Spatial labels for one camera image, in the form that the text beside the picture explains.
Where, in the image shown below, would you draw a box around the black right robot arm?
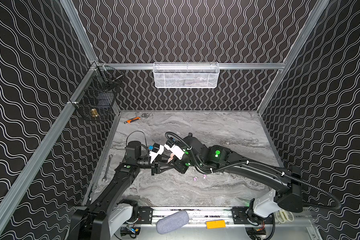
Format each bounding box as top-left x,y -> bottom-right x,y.
165,132 -> 342,218

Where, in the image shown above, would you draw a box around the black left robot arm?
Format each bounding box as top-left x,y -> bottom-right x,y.
67,141 -> 173,240

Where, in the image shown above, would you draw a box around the grey fabric pouch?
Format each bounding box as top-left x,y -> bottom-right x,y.
156,211 -> 190,235

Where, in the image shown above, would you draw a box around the yellow block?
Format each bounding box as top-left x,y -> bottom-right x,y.
206,220 -> 226,230

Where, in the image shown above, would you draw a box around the brass fitting in basket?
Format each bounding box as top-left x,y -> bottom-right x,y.
90,109 -> 99,118

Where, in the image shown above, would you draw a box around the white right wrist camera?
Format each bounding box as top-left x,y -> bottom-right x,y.
164,143 -> 185,160

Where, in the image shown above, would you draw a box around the orange handled adjustable wrench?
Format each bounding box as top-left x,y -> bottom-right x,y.
124,113 -> 149,124

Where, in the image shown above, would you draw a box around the aluminium front rail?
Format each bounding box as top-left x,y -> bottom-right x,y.
71,206 -> 314,227

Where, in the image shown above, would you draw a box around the white mesh wall basket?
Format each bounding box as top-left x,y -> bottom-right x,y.
153,62 -> 220,89

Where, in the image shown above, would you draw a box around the black wire wall basket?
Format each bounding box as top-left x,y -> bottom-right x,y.
72,65 -> 125,123

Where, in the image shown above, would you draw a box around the white handled scissors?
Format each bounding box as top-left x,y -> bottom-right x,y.
275,210 -> 295,224

